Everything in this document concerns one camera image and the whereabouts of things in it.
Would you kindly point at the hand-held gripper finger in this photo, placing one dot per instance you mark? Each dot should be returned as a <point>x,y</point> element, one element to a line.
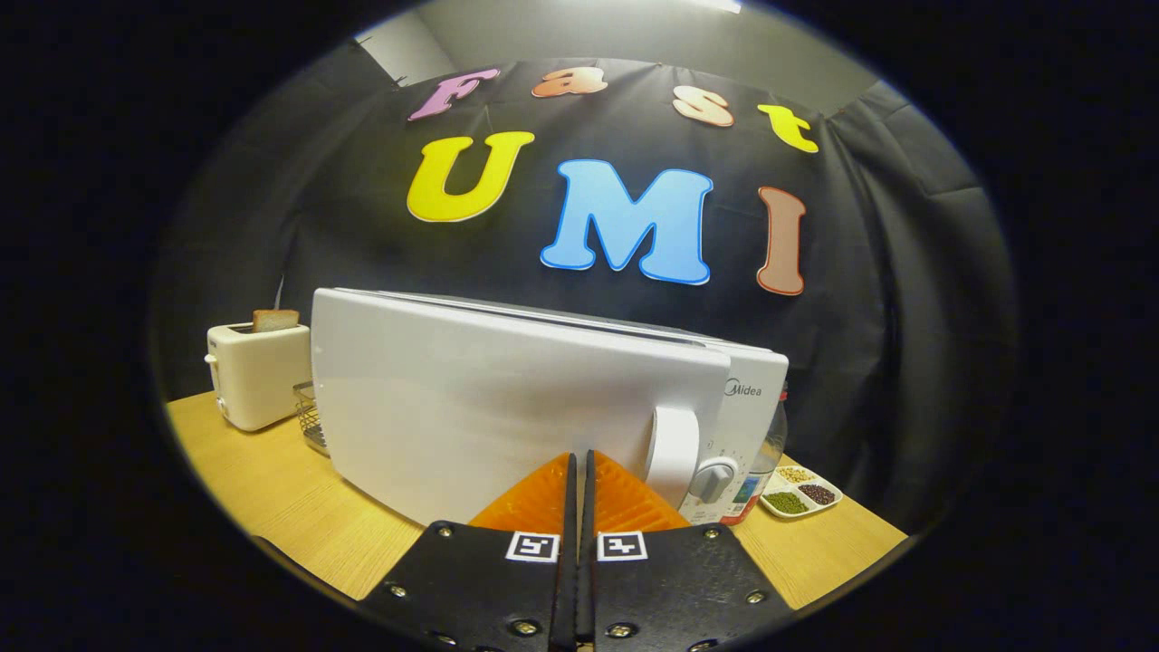
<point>569,561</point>
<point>590,561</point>

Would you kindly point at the white microwave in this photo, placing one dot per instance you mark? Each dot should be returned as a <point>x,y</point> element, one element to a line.
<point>480,398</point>

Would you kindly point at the clear plastic bottle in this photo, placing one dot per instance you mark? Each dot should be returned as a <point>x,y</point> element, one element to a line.
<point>770,453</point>

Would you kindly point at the divided dish with beans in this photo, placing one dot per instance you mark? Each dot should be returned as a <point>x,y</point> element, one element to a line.
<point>797,493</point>

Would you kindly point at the cream toaster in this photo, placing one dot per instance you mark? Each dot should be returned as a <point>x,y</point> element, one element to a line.
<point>258,376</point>

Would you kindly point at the brown toast slice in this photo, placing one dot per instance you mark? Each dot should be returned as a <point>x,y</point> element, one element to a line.
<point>275,320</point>

